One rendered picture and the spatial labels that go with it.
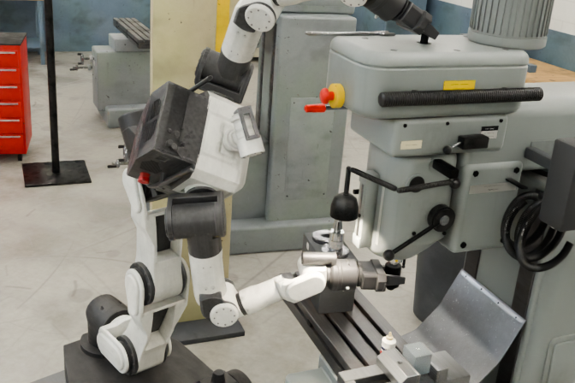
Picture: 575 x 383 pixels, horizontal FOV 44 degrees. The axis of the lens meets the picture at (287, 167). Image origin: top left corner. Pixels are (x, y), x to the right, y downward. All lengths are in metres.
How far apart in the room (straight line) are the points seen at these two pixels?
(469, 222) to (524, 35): 0.50
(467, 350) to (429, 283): 1.82
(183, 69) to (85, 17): 7.34
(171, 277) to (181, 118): 0.66
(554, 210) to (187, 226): 0.89
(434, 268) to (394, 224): 2.17
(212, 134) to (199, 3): 1.56
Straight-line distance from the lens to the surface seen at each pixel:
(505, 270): 2.23
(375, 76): 1.64
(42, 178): 5.95
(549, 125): 2.00
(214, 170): 1.86
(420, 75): 1.69
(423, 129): 1.75
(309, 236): 2.40
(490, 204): 1.96
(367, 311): 2.38
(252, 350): 3.82
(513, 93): 1.82
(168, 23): 3.36
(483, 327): 2.28
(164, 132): 1.82
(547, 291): 2.15
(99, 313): 2.74
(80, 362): 2.79
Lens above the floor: 2.19
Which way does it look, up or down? 20 degrees down
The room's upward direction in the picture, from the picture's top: 4 degrees clockwise
